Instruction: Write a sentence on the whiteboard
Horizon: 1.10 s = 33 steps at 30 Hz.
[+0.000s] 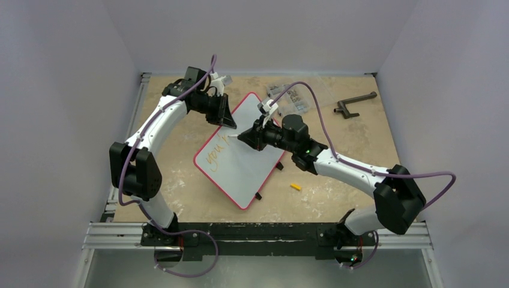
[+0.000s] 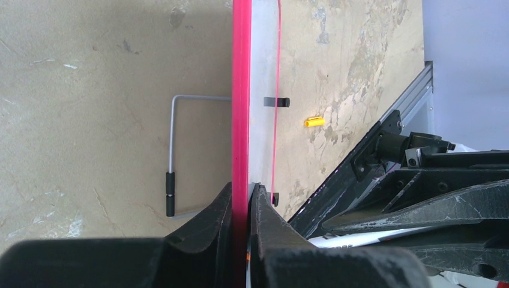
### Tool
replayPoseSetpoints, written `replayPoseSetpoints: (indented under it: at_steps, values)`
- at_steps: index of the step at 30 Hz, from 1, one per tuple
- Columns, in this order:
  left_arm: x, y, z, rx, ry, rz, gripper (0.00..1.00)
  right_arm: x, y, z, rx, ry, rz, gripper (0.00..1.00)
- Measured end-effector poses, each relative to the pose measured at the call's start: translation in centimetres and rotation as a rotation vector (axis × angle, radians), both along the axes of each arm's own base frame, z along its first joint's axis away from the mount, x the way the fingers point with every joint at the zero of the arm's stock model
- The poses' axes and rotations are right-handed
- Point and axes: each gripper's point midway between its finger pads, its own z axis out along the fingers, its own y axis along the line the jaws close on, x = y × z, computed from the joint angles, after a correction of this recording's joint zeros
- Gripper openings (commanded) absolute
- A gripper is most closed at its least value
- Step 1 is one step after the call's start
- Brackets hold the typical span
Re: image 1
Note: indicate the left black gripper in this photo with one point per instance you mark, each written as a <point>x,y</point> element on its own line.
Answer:
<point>222,116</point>

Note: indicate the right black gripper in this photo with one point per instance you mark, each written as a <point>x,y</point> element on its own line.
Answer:
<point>259,135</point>

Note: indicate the yellow marker cap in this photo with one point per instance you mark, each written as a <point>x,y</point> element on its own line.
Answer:
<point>296,187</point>

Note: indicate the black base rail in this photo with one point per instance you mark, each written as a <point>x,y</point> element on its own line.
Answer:
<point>323,241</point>

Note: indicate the aluminium frame rail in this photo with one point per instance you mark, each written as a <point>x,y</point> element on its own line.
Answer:
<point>111,235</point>

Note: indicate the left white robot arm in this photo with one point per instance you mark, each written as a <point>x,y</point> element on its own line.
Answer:
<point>133,166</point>

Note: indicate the pink framed whiteboard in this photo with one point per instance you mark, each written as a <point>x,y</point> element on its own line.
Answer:
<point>236,169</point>

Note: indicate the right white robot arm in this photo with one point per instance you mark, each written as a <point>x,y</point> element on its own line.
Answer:
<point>397,198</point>

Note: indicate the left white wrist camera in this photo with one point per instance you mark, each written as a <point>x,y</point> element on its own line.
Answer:
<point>219,82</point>

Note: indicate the clear screw organizer box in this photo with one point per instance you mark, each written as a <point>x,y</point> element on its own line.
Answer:
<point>292,102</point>

